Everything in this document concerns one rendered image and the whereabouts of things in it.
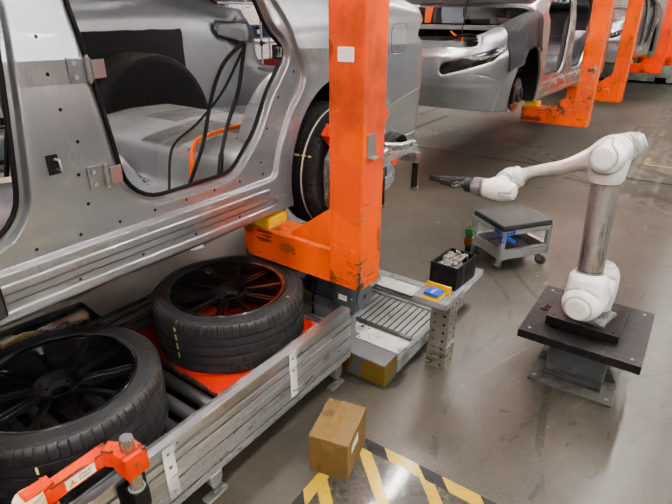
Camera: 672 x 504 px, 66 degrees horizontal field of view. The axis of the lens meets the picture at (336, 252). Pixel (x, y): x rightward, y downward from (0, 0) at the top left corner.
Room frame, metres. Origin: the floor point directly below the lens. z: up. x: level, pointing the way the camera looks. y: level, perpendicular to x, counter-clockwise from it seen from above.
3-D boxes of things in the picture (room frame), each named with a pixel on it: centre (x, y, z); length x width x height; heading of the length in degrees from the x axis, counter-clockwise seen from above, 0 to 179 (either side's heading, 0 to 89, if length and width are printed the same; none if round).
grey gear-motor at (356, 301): (2.35, 0.03, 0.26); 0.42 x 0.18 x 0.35; 54
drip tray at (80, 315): (2.34, 1.55, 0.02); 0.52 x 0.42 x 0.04; 138
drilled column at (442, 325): (2.12, -0.52, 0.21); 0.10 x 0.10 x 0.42; 54
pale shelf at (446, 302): (2.14, -0.54, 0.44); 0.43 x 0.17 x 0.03; 144
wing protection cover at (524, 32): (5.22, -1.72, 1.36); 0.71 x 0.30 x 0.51; 144
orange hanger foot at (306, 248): (2.22, 0.19, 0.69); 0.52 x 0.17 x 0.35; 54
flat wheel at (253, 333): (2.00, 0.48, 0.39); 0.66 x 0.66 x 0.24
